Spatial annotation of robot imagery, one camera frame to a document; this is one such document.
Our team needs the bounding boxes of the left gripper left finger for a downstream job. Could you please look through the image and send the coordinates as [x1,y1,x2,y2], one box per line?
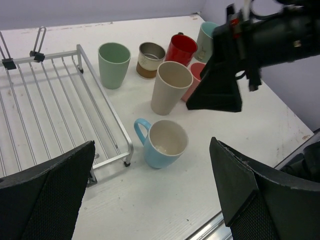
[0,140,96,240]

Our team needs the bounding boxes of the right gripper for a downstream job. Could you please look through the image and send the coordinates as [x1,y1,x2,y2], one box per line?
[186,0,320,113]

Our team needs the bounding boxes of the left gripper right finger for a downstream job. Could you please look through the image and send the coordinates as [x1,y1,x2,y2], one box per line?
[209,137,320,240]

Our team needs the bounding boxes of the pink cup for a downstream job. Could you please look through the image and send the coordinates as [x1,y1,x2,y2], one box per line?
[181,62,205,103]

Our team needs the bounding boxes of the pale green mug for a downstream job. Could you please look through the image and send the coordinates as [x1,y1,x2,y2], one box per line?
[194,21,219,64]

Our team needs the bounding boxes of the beige tumbler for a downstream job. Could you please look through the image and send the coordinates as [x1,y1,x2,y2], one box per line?
[150,61,193,116]

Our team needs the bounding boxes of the red mug black handle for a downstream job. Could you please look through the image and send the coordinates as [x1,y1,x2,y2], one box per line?
[164,32,198,67]

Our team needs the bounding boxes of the light blue mug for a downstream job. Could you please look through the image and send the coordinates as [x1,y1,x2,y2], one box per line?
[133,118,189,169]

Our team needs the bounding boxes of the light green tumbler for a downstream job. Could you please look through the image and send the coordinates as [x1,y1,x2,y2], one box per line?
[98,42,131,90]

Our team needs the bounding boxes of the aluminium mounting rail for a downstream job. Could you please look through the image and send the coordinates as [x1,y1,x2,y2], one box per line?
[186,132,320,240]

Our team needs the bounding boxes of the metal wire dish rack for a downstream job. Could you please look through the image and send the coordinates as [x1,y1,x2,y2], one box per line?
[0,26,134,177]

